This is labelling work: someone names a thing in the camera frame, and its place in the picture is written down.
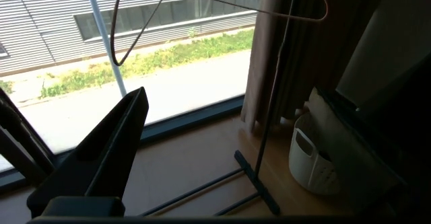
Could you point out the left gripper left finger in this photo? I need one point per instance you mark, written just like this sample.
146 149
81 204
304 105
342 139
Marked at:
101 163

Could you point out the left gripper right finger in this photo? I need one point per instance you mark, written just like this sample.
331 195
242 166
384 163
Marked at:
387 170

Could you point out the white laundry basket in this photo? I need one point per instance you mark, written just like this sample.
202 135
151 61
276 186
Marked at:
303 170

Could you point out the black clothes rack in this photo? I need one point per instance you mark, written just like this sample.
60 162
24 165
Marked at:
257 180

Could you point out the window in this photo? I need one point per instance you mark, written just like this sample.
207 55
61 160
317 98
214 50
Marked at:
185 82

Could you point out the brown curtain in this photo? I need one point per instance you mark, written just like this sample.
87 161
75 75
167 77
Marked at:
313 56

